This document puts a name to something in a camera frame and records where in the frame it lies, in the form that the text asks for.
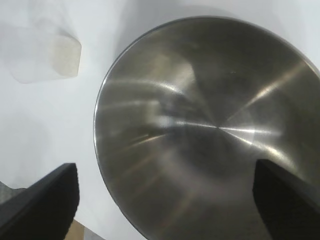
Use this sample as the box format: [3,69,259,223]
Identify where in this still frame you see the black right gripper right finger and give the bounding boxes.
[252,159,320,240]

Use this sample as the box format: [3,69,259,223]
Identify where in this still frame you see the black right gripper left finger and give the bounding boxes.
[0,162,80,240]

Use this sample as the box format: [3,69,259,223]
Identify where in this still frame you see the stainless steel mixing bowl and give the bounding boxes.
[93,16,320,240]

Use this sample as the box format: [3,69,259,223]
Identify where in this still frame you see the translucent plastic measuring cup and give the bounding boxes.
[0,23,83,85]

